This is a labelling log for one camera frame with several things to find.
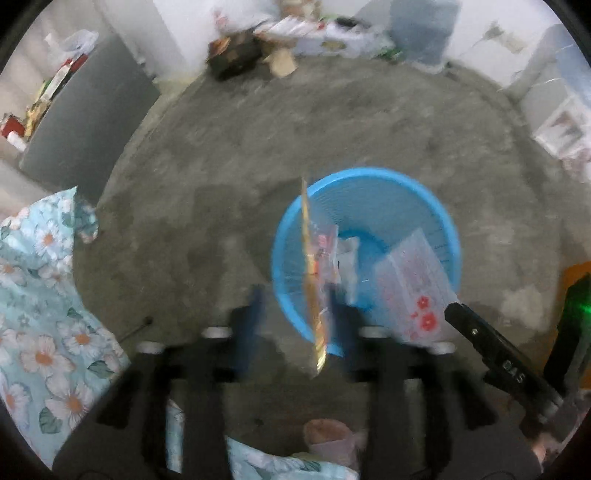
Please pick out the blue plastic trash basket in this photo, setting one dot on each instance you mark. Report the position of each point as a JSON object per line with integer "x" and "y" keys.
{"x": 357, "y": 217}

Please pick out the gold wrapper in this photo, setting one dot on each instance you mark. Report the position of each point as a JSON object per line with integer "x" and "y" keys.
{"x": 310, "y": 280}

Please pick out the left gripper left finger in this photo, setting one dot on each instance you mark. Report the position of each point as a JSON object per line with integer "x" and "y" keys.
{"x": 123, "y": 436}

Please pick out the large water jug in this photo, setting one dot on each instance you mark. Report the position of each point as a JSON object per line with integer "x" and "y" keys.
{"x": 422, "y": 28}

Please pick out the pink plastic cup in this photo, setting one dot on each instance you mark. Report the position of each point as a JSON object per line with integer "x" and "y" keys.
{"x": 333, "y": 441}

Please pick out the floral blue bed sheet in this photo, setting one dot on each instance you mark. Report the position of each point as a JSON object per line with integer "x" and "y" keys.
{"x": 57, "y": 358}

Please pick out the clear printed plastic bag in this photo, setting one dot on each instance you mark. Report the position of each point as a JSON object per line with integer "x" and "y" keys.
{"x": 413, "y": 292}

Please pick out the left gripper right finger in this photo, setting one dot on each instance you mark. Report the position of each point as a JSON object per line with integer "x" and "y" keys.
{"x": 428, "y": 418}

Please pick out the red thermos bottle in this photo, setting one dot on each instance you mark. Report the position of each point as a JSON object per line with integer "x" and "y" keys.
{"x": 11, "y": 124}

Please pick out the clutter on cabinet top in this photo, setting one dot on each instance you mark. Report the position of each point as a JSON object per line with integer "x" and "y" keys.
{"x": 68, "y": 55}

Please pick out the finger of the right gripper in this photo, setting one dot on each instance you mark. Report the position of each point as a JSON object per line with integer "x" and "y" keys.
{"x": 511, "y": 370}

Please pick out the grey bedside cabinet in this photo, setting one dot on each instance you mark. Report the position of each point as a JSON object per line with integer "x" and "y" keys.
{"x": 85, "y": 130}

